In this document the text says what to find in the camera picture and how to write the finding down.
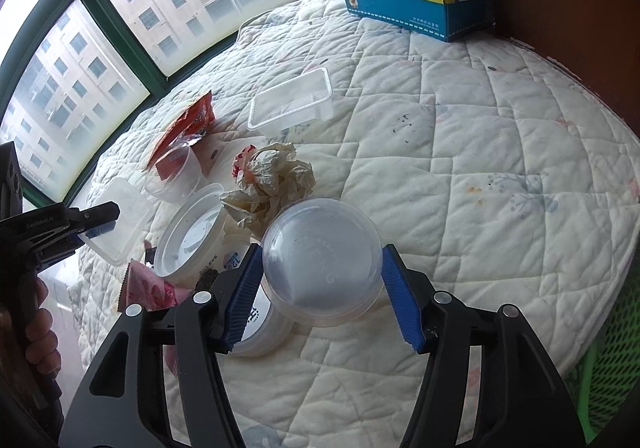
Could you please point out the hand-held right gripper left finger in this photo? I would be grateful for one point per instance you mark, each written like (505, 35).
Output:
(245, 298)

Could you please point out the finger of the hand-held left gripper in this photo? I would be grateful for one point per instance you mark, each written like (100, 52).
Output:
(55, 250)
(100, 214)

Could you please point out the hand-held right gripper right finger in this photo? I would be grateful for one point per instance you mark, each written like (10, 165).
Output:
(400, 298)

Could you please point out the clear rectangular plastic lid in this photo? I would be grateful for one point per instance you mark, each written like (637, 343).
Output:
(120, 218)

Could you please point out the round clear plastic container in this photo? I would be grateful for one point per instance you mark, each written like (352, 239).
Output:
(320, 258)

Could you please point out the pink flowered packet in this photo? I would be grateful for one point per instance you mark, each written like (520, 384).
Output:
(147, 290)

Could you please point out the plastic bag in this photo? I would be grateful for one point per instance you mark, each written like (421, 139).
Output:
(275, 183)

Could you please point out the green perforated plastic basket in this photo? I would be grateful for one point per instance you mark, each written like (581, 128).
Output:
(615, 378)

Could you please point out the person's left hand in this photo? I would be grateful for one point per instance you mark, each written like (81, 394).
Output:
(42, 343)

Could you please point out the clear plastic cup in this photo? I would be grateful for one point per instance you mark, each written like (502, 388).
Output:
(172, 177)

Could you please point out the white printed plastic tub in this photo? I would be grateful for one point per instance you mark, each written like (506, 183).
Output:
(185, 233)

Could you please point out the white quilted mattress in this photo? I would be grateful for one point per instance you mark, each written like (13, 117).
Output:
(450, 177)

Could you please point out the red snack packet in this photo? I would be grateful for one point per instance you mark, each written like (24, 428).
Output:
(192, 120)

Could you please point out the clear rectangular plastic container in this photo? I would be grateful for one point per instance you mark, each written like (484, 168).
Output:
(290, 100)

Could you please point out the brown wooden headboard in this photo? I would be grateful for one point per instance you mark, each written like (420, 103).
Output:
(575, 2)

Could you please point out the green window frame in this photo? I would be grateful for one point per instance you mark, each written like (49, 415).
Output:
(130, 35)

